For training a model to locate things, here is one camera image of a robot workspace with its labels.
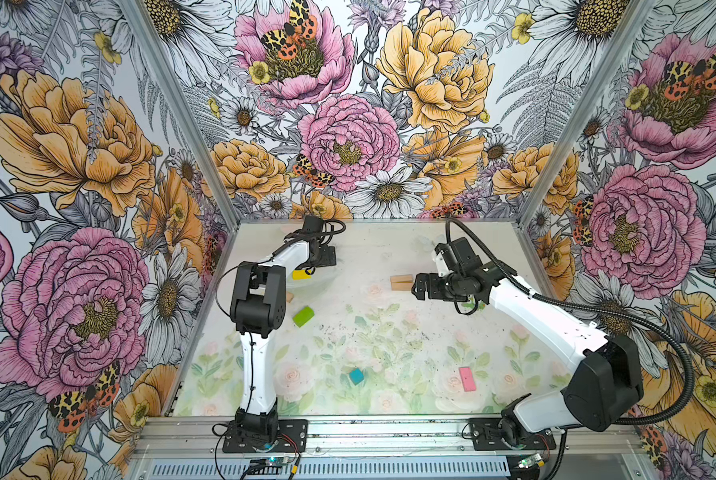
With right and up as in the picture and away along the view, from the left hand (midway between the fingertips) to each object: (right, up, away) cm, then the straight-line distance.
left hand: (317, 266), depth 104 cm
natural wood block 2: (-8, -9, -5) cm, 14 cm away
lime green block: (-3, -15, -10) cm, 18 cm away
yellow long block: (-3, -2, -12) cm, 13 cm away
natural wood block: (+29, -6, +1) cm, 29 cm away
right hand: (+34, -8, -22) cm, 41 cm away
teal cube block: (+14, -29, -21) cm, 38 cm away
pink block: (+44, -30, -22) cm, 57 cm away
